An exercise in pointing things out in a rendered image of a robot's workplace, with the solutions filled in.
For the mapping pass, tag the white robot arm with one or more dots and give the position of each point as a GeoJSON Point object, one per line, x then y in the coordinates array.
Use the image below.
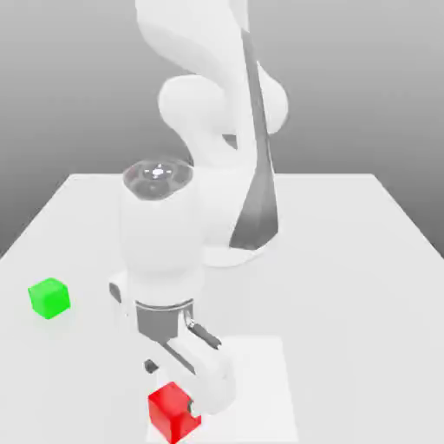
{"type": "Point", "coordinates": [163, 236]}

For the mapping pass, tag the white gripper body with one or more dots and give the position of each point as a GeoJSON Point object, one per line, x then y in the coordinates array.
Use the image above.
{"type": "Point", "coordinates": [211, 374]}

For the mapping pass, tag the small red cube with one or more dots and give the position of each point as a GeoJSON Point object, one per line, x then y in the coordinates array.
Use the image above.
{"type": "Point", "coordinates": [170, 412]}

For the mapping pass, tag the small green cube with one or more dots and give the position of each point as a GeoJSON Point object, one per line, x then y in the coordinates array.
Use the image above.
{"type": "Point", "coordinates": [48, 297]}

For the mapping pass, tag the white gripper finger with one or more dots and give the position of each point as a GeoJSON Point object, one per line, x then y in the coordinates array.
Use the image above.
{"type": "Point", "coordinates": [193, 408]}
{"type": "Point", "coordinates": [150, 366]}

